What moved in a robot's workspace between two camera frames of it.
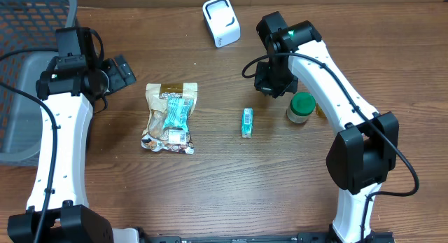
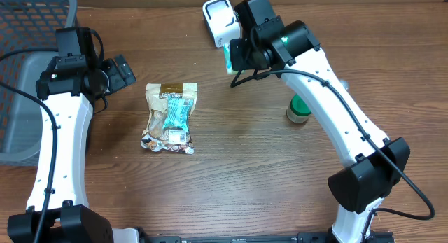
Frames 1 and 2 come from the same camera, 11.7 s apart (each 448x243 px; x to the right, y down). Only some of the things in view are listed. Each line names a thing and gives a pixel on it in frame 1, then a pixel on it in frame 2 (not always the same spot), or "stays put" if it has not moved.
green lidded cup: [300, 107] stays put
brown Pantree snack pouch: [169, 106] stays put
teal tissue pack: [247, 124] to [228, 61]
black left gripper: [118, 81] stays put
